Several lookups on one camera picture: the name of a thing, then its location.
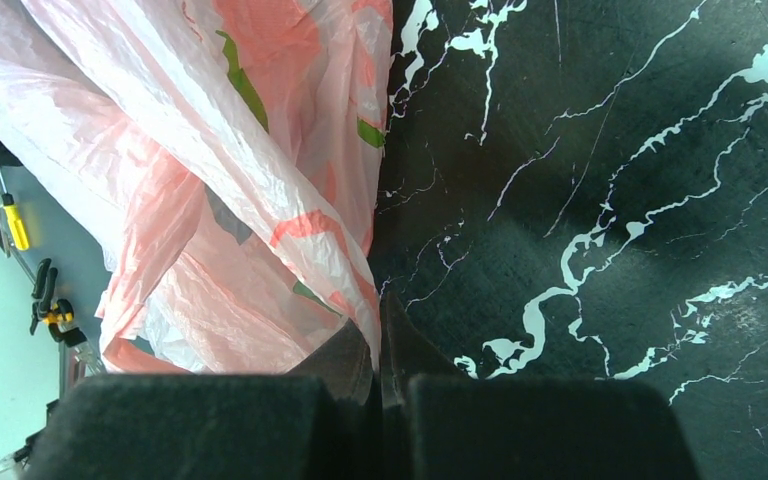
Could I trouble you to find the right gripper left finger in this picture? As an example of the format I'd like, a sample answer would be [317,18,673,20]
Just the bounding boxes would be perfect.
[26,324,372,479]

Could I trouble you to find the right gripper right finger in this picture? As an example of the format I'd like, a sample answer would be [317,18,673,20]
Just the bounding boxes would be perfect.
[380,295,699,479]

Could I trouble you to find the black yellow pliers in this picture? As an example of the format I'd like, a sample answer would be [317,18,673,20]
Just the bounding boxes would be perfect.
[29,258,87,348]

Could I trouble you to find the pink plastic bag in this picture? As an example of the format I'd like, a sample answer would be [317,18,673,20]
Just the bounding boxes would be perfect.
[0,1,394,373]

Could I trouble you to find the yellow handled screwdriver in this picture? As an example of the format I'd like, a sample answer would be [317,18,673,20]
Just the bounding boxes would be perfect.
[0,168,31,251]

